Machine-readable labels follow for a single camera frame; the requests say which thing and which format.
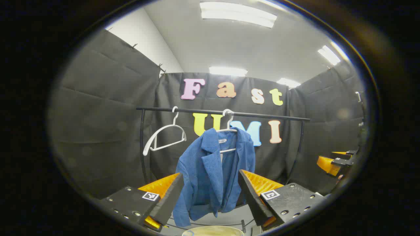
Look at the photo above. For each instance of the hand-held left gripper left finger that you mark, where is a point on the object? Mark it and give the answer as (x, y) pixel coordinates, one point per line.
(169, 200)

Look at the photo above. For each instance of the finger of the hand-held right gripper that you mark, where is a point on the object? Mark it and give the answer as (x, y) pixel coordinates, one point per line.
(343, 162)
(349, 152)

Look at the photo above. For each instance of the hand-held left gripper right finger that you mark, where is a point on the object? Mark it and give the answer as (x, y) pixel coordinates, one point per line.
(251, 196)

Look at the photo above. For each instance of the beige laundry hamper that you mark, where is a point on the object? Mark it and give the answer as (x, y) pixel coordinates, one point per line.
(213, 231)

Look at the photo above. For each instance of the white clothes hanger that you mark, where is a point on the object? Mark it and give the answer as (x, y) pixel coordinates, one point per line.
(146, 148)
(226, 130)

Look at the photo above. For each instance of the black clothes rack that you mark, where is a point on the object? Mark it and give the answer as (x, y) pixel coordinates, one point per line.
(262, 115)

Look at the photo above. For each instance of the ceiling light panel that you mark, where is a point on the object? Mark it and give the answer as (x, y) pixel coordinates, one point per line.
(228, 71)
(288, 82)
(329, 54)
(238, 13)

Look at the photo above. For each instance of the black backdrop cloth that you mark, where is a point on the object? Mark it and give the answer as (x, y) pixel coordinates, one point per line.
(98, 131)

